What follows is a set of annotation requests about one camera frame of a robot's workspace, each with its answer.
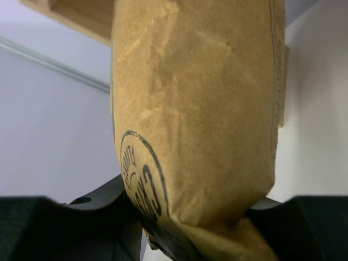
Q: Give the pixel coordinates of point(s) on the wooden two-tier shelf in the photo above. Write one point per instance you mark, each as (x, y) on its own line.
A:
(81, 19)

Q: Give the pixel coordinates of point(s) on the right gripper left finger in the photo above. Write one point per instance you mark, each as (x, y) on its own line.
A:
(97, 226)

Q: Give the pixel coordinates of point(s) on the left aluminium frame post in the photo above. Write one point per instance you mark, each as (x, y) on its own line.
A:
(53, 64)

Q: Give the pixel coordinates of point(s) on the large yellow kettle chips bag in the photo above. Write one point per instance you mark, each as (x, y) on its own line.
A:
(192, 192)

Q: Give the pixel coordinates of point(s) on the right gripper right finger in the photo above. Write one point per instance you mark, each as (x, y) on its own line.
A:
(305, 228)

